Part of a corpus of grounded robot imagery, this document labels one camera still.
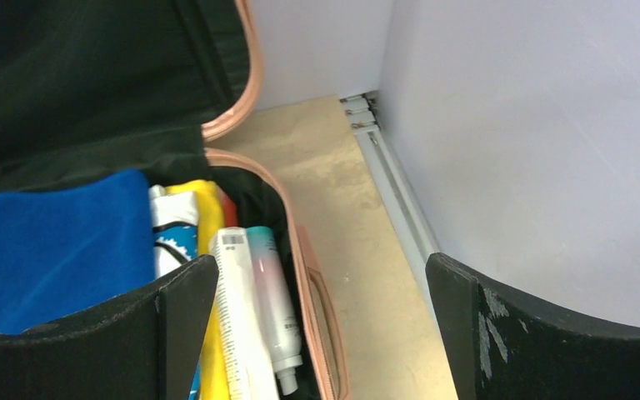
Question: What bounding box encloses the white teal spray bottle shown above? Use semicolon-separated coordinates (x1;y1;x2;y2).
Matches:
246;226;303;396

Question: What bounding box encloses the pink suitcase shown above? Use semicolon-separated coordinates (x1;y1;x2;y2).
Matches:
0;1;350;399

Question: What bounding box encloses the red white tie-dye cloth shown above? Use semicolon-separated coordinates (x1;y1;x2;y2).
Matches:
217;187;238;228

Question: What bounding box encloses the aluminium rail frame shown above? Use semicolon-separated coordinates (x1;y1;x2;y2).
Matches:
340;91;438;308

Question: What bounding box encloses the white toothpaste box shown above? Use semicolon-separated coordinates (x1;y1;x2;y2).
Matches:
209;227;279;400

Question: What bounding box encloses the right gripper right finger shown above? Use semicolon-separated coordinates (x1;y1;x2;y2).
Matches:
425;252;640;399

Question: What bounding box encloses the blue cloth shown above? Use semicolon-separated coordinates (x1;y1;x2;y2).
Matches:
0;170;156;334

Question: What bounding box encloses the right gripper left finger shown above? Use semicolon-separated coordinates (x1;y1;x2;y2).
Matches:
0;254;221;400

